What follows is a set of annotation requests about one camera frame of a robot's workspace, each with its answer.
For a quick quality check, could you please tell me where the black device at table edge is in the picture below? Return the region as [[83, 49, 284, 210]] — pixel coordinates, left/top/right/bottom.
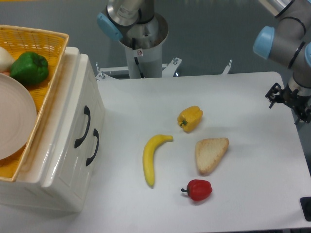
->
[[300, 197, 311, 222]]

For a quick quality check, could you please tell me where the black cable on pedestal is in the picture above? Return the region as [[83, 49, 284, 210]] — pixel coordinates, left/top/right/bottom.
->
[[132, 37, 146, 79]]

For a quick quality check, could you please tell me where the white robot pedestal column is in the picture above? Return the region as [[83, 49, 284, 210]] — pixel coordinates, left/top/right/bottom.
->
[[120, 13, 169, 79]]

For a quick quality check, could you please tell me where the yellow banana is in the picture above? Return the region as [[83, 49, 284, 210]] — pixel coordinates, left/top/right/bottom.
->
[[142, 134, 173, 188]]

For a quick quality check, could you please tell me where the white drawer cabinet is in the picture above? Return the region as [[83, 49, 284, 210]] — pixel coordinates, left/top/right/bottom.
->
[[0, 46, 105, 214]]

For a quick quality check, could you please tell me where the red bell pepper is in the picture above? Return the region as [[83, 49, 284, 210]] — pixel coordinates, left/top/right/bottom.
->
[[181, 179, 212, 201]]

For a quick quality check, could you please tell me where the white drawer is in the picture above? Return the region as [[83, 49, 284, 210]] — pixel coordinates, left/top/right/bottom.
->
[[71, 100, 105, 212], [43, 54, 103, 194]]

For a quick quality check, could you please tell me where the triangular toast slice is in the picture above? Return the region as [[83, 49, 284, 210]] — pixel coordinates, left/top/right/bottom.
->
[[195, 137, 229, 175]]

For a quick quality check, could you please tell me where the yellow bell pepper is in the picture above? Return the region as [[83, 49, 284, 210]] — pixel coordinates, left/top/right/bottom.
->
[[177, 106, 203, 133]]

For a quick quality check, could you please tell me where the white onion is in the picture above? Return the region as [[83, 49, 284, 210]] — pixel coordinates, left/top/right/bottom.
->
[[0, 47, 15, 73]]

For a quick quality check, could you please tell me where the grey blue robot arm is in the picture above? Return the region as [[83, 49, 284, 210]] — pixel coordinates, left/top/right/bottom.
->
[[97, 0, 311, 123]]

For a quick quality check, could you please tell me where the yellow woven basket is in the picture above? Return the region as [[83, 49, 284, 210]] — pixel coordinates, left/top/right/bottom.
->
[[0, 24, 69, 183]]

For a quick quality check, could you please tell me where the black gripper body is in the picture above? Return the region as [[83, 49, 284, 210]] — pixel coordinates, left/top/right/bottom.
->
[[282, 84, 311, 110]]

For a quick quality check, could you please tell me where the green bell pepper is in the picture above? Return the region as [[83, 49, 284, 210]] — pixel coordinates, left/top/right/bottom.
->
[[10, 51, 49, 85]]

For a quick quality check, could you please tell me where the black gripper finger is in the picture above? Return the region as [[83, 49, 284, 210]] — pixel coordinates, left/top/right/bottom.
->
[[294, 104, 309, 124], [265, 83, 283, 108]]

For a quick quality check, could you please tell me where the white metal base frame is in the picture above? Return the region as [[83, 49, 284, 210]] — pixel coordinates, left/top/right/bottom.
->
[[94, 57, 233, 81]]

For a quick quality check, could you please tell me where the beige round plate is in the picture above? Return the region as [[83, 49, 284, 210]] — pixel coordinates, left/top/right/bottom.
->
[[0, 74, 37, 159]]

